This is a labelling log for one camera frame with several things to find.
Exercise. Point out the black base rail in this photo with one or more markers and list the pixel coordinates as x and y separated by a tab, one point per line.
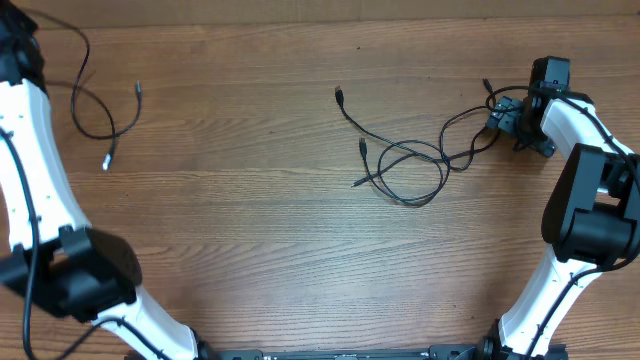
434	352

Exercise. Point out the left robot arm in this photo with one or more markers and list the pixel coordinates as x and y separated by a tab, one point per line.
58	261

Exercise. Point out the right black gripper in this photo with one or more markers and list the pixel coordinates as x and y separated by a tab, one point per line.
505	119

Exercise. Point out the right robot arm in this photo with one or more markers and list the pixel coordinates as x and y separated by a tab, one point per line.
590	224

